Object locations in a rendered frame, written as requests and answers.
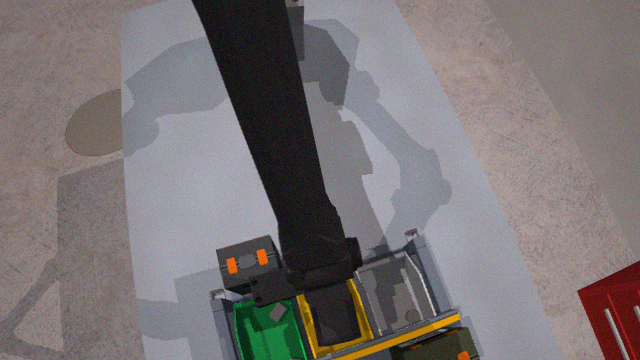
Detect yellow flat bar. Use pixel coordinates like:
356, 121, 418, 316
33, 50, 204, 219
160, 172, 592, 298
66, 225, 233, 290
331, 314, 460, 360

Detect yellow bin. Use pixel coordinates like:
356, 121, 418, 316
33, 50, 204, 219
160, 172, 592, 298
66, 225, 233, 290
296, 279, 374, 359

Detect grey open bin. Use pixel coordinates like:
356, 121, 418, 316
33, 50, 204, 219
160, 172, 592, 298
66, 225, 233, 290
353, 254, 437, 339

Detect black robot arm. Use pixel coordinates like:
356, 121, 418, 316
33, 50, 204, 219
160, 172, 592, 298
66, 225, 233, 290
192, 0, 363, 347

